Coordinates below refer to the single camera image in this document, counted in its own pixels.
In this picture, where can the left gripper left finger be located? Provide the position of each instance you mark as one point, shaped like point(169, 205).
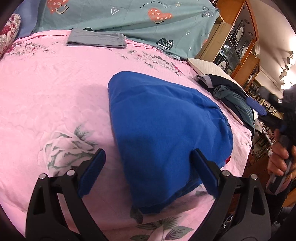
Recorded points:
point(45, 219)

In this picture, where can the right hand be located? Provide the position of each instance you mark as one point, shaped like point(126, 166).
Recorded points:
point(276, 163)

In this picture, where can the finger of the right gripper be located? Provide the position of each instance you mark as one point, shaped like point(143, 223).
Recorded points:
point(256, 106)

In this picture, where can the white pillow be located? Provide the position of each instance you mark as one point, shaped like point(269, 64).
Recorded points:
point(203, 67)

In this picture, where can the blue plaid pillow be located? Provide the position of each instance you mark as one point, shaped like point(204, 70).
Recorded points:
point(28, 11)

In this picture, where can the teal heart pattern quilt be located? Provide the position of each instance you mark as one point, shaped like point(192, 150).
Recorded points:
point(179, 28)

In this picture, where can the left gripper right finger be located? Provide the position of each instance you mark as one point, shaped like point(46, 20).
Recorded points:
point(239, 211)

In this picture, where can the pink floral bedsheet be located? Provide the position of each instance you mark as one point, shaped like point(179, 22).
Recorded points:
point(55, 110)

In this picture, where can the red rose floral blanket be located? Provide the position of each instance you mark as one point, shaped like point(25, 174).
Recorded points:
point(9, 32)

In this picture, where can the blue and red pants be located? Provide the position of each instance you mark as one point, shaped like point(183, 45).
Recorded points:
point(156, 126)

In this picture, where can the folded grey cloth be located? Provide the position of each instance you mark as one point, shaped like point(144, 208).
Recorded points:
point(79, 37)

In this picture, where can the dark clothes pile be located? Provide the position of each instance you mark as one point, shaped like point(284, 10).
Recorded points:
point(231, 95)

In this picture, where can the wooden display cabinet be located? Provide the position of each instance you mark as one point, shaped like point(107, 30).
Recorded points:
point(258, 45)

